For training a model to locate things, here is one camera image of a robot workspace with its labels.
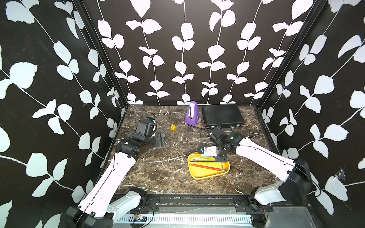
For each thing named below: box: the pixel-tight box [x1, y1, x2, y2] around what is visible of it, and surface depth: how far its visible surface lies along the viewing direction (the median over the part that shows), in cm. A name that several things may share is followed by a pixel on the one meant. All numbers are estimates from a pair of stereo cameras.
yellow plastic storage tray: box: [187, 152, 231, 181], surface depth 88 cm
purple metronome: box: [184, 100, 201, 126], surface depth 104 cm
